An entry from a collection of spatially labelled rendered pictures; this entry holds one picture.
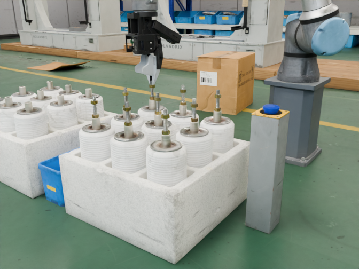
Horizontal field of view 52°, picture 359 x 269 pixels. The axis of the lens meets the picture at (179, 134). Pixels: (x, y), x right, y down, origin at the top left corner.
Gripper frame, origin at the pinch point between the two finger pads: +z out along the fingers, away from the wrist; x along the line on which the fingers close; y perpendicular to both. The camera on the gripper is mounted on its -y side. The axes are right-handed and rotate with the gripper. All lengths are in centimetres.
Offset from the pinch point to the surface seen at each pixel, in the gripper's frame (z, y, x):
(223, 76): 14, -73, -44
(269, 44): 9, -177, -100
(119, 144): 9.7, 23.8, 20.4
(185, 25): 12, -351, -428
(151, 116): 10.3, 3.8, 3.7
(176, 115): 9.0, -0.2, 11.3
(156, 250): 32, 23, 34
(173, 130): 10.2, 6.8, 19.1
